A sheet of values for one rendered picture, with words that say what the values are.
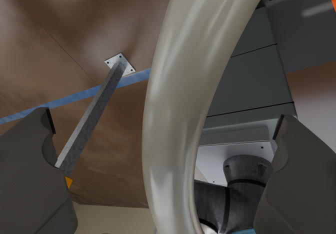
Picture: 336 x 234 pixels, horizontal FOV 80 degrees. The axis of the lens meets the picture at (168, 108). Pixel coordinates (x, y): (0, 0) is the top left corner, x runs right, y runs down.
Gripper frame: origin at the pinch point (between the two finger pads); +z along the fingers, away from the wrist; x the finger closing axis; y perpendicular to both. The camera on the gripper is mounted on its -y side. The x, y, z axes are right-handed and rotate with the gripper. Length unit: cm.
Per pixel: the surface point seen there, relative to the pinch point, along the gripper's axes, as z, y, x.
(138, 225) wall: 284, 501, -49
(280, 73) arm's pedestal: 64, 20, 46
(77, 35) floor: 158, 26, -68
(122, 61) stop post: 157, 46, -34
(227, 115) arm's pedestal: 55, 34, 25
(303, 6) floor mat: 116, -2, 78
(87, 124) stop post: 97, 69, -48
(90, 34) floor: 155, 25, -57
